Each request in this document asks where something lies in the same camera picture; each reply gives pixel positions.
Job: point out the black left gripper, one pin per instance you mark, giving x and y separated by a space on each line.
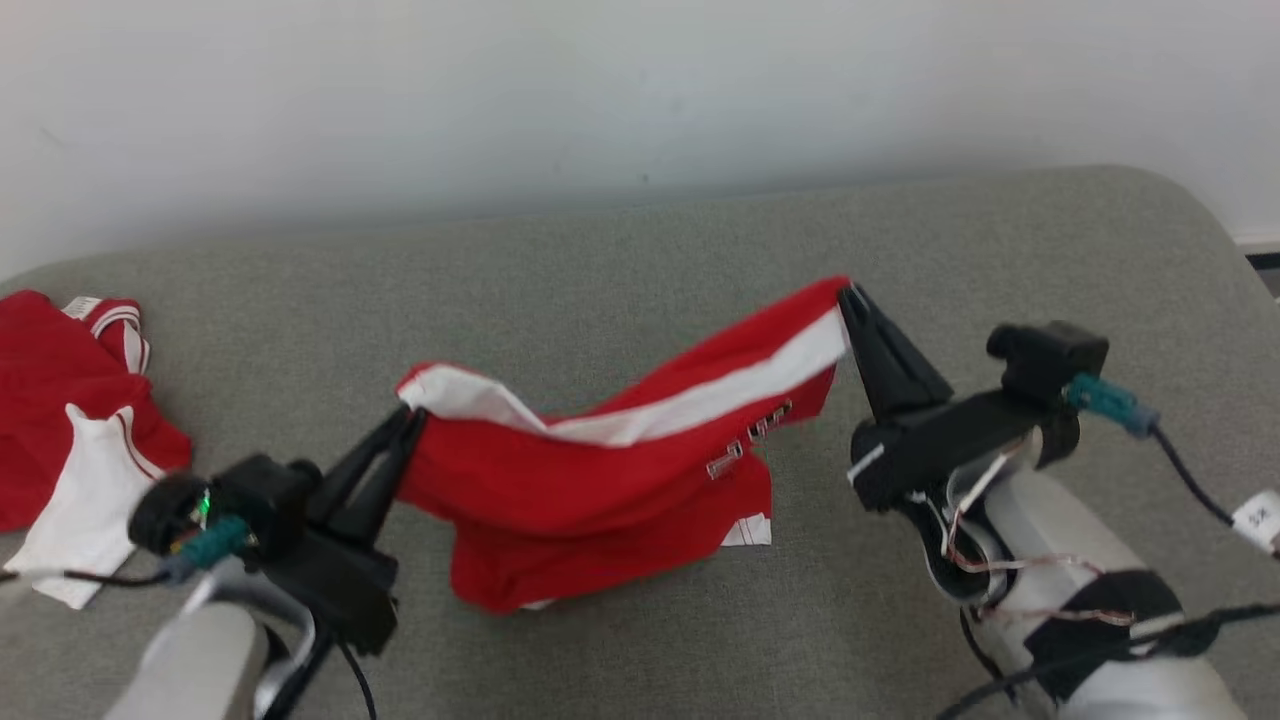
345 590

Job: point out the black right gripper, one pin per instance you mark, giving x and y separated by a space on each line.
930 445

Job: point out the red shorts with white stripe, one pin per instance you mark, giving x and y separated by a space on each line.
580 490

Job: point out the red jersey with white sleeve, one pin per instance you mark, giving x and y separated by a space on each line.
60 400

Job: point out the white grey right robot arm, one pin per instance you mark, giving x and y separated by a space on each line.
1060 540

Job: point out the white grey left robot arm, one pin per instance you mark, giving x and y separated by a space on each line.
200 660

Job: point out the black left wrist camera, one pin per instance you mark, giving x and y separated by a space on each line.
265 495

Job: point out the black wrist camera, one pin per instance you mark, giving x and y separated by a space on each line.
265 495
1050 355

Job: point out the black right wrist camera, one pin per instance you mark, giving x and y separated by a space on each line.
1050 355

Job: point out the teal left camera connector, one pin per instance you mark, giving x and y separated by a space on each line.
215 545

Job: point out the teal camera connector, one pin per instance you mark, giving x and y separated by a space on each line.
215 545
1105 400

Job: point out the teal right camera connector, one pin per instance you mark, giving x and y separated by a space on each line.
1105 400

